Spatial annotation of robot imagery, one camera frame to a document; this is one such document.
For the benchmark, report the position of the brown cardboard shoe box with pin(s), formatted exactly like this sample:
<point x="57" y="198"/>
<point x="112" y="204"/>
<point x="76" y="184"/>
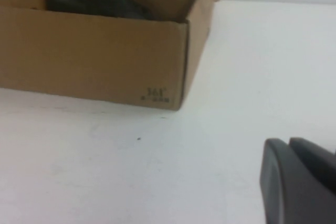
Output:
<point x="92" y="58"/>

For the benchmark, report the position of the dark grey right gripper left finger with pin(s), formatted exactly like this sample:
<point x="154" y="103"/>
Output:
<point x="296" y="190"/>

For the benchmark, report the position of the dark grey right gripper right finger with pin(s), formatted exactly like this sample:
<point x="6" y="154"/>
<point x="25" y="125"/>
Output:
<point x="315" y="153"/>

